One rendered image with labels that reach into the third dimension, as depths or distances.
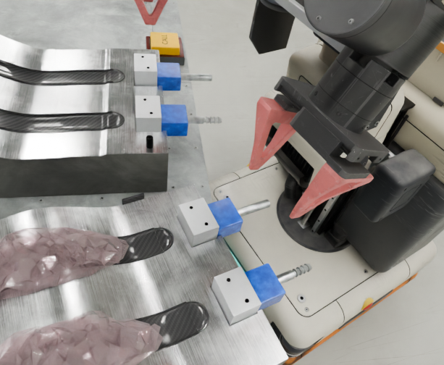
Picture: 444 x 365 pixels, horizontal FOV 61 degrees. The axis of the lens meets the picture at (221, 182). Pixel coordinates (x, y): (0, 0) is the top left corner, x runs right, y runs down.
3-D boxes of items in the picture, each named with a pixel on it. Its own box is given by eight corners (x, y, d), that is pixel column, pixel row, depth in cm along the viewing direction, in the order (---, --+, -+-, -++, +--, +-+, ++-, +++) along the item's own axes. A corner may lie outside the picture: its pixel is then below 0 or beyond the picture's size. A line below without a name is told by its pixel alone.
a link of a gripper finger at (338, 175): (288, 239, 33) (360, 160, 29) (243, 182, 37) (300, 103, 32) (325, 229, 38) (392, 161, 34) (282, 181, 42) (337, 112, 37)
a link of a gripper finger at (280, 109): (260, 205, 35) (323, 125, 31) (219, 154, 39) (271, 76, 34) (299, 200, 40) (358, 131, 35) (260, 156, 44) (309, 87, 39)
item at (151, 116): (216, 122, 63) (221, 95, 59) (222, 143, 60) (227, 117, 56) (136, 122, 60) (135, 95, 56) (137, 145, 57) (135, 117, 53)
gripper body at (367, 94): (345, 167, 30) (415, 88, 26) (268, 91, 34) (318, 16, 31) (377, 167, 34) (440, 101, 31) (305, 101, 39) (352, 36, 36)
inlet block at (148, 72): (208, 81, 69) (211, 56, 65) (211, 98, 66) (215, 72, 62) (135, 80, 67) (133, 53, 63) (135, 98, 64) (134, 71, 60)
